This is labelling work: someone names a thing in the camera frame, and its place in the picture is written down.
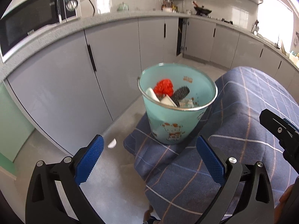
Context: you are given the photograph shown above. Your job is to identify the black wok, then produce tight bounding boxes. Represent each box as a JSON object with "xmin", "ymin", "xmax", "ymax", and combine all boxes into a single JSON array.
[{"xmin": 192, "ymin": 0, "xmax": 212, "ymax": 15}]

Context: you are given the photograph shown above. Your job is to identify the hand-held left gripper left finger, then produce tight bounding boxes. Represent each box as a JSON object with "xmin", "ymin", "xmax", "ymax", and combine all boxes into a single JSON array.
[{"xmin": 25, "ymin": 134, "xmax": 105, "ymax": 224}]

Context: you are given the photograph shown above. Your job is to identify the knife holder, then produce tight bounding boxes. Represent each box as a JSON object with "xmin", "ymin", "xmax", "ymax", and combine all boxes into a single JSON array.
[{"xmin": 251, "ymin": 20, "xmax": 260, "ymax": 36}]

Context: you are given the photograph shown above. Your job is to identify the blue plaid tablecloth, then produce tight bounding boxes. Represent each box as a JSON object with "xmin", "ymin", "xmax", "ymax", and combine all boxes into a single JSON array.
[{"xmin": 123, "ymin": 66, "xmax": 299, "ymax": 224}]

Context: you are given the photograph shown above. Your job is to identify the clear printed plastic bag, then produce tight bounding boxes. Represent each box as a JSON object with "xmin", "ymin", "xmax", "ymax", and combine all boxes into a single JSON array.
[{"xmin": 179, "ymin": 98, "xmax": 195, "ymax": 108}]

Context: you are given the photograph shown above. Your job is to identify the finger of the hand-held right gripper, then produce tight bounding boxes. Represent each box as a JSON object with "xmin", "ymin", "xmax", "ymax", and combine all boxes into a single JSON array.
[{"xmin": 259, "ymin": 108, "xmax": 299, "ymax": 141}]

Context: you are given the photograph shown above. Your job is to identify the gas stove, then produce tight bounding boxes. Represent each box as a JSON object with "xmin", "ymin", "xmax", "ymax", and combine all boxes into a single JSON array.
[{"xmin": 198, "ymin": 13, "xmax": 234, "ymax": 25}]

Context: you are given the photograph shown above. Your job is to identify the white and blue paper cup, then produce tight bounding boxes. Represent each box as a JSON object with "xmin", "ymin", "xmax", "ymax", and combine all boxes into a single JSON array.
[{"xmin": 161, "ymin": 95, "xmax": 178, "ymax": 108}]

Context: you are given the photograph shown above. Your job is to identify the grey kitchen base cabinets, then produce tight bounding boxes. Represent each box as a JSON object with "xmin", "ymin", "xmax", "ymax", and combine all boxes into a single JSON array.
[{"xmin": 0, "ymin": 12, "xmax": 299, "ymax": 157}]

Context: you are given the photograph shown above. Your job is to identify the teal cartoon print bucket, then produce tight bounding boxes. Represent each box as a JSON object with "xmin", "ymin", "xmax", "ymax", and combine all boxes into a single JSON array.
[{"xmin": 137, "ymin": 62, "xmax": 218, "ymax": 145}]

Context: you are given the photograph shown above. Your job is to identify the silver microwave oven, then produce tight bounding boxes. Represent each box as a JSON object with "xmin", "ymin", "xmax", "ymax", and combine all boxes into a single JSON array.
[{"xmin": 0, "ymin": 0, "xmax": 81, "ymax": 63}]

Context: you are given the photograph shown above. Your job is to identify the pale green panel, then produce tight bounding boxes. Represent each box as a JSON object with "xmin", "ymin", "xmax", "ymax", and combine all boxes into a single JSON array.
[{"xmin": 0, "ymin": 82, "xmax": 35, "ymax": 180}]

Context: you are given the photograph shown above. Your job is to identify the person's right hand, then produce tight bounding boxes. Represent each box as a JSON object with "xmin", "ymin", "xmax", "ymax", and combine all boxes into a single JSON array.
[{"xmin": 279, "ymin": 184, "xmax": 295, "ymax": 206}]

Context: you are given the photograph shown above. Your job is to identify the bright window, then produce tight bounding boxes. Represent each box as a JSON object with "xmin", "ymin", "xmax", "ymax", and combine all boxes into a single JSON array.
[{"xmin": 257, "ymin": 0, "xmax": 293, "ymax": 46}]

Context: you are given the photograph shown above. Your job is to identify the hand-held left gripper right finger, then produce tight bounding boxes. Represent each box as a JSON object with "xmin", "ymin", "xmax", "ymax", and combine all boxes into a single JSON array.
[{"xmin": 196, "ymin": 135, "xmax": 275, "ymax": 224}]

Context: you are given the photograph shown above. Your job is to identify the red mesh net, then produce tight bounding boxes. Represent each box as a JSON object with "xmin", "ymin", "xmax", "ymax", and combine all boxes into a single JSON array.
[{"xmin": 153, "ymin": 79, "xmax": 174, "ymax": 96}]

